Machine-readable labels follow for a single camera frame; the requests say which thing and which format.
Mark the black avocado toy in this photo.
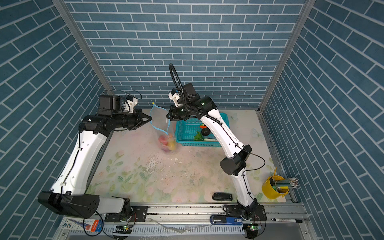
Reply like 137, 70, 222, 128
201, 128, 211, 137

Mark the red blue printed box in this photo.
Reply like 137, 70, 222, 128
59, 218, 102, 234

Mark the black marker pen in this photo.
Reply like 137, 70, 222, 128
272, 218, 303, 223

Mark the green leafy vegetable toy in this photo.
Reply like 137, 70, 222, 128
194, 131, 205, 141

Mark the aluminium rail base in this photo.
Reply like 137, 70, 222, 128
54, 203, 317, 240

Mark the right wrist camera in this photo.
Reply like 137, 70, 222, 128
169, 83, 200, 107

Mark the yellow pencil cup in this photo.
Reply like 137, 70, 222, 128
262, 175, 289, 200

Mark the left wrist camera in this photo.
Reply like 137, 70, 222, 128
97, 95, 138, 117

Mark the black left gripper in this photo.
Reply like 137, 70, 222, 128
111, 108, 153, 130

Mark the yellow potato toy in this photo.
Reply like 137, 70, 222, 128
167, 141, 177, 151

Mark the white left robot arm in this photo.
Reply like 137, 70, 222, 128
38, 109, 152, 222

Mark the bundle of pencils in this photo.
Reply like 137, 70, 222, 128
274, 178, 299, 190

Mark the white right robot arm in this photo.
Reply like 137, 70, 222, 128
167, 93, 259, 220

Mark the blue black device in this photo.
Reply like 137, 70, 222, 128
210, 215, 243, 226

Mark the clear zip top bag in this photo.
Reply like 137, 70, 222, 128
150, 103, 177, 153

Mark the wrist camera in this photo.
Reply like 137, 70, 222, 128
169, 83, 200, 107
97, 95, 138, 117

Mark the teal plastic basket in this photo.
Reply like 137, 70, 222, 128
175, 119, 221, 147

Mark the black stapler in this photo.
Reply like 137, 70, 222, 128
212, 192, 233, 202

